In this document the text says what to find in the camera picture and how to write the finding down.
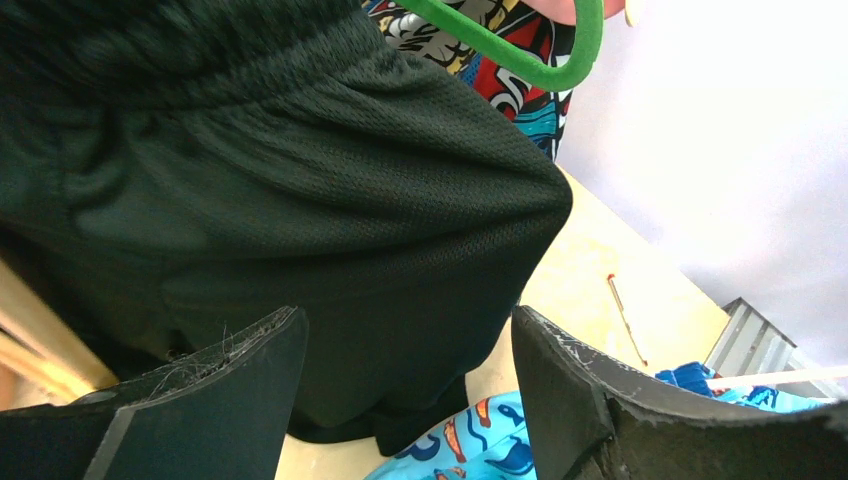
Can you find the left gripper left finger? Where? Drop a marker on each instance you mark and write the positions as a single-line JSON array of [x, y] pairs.
[[219, 413]]

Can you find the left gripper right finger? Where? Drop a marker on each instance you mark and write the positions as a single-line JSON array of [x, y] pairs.
[[590, 416]]

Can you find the blue shark print shorts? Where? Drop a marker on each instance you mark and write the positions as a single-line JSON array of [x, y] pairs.
[[490, 439]]

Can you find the pink wire hanger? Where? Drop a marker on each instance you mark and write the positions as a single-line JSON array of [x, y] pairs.
[[783, 377]]

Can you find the black shorts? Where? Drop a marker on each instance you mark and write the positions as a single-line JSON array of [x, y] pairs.
[[173, 171]]

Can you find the colourful comic print shorts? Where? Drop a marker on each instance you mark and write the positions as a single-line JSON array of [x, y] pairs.
[[537, 113]]

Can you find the pink plastic hanger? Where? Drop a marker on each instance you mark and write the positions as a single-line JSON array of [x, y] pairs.
[[570, 12]]

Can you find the cream wooden hanger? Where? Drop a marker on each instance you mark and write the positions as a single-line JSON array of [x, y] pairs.
[[634, 12]]

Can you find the wooden clothes rack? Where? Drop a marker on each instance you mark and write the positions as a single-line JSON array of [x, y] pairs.
[[37, 345]]

